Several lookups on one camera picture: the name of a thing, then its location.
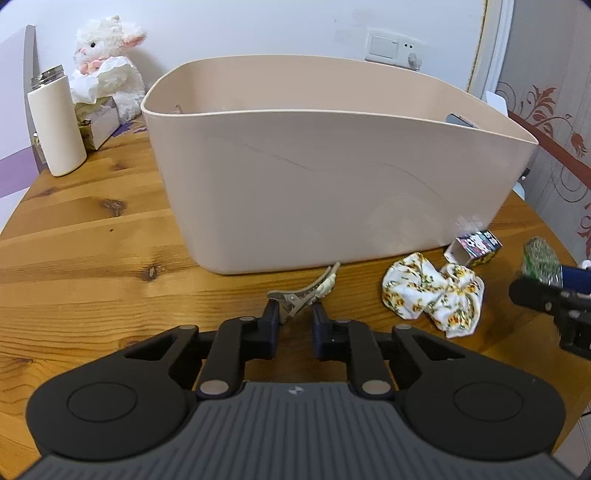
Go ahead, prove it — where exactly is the green glitter scrunchie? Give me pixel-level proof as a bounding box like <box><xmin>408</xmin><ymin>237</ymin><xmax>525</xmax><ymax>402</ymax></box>
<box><xmin>522</xmin><ymin>237</ymin><xmax>563</xmax><ymax>287</ymax></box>

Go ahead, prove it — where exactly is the beige metal hair clip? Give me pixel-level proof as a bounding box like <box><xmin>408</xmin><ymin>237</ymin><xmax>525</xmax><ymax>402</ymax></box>
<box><xmin>267</xmin><ymin>262</ymin><xmax>341</xmax><ymax>323</ymax></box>

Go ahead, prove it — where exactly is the small printed card box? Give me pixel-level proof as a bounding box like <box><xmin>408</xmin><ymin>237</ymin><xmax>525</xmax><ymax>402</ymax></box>
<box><xmin>444</xmin><ymin>230</ymin><xmax>502</xmax><ymax>267</ymax></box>

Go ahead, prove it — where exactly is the white floral scrunchie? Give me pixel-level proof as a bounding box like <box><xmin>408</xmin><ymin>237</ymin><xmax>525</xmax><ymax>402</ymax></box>
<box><xmin>382</xmin><ymin>252</ymin><xmax>485</xmax><ymax>339</ymax></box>

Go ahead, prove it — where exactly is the beige plastic storage basket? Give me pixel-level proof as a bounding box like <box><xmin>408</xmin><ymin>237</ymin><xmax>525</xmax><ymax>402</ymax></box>
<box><xmin>141</xmin><ymin>55</ymin><xmax>538</xmax><ymax>274</ymax></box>

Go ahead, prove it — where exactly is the purple white headboard panel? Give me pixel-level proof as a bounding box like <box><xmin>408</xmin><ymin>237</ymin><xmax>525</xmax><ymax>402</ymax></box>
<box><xmin>0</xmin><ymin>25</ymin><xmax>45</xmax><ymax>197</ymax></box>

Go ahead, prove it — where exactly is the tissue box with tissues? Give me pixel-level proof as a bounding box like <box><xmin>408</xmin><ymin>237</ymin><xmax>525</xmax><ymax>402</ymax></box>
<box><xmin>69</xmin><ymin>75</ymin><xmax>120</xmax><ymax>151</ymax></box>

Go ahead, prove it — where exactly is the cream thermos bottle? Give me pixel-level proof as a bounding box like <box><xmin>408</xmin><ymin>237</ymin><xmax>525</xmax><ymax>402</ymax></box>
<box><xmin>27</xmin><ymin>65</ymin><xmax>87</xmax><ymax>177</ymax></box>

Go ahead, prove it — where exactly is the white plush lamb toy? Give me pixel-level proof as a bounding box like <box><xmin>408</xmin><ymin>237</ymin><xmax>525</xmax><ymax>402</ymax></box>
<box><xmin>69</xmin><ymin>15</ymin><xmax>146</xmax><ymax>123</ymax></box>

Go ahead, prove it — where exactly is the white door frame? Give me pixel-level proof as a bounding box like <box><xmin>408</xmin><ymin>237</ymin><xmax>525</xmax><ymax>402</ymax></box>
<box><xmin>467</xmin><ymin>0</ymin><xmax>515</xmax><ymax>100</ymax></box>

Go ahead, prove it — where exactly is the white wall socket panel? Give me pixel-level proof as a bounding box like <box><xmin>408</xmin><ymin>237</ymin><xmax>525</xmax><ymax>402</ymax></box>
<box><xmin>365</xmin><ymin>29</ymin><xmax>429</xmax><ymax>71</ymax></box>

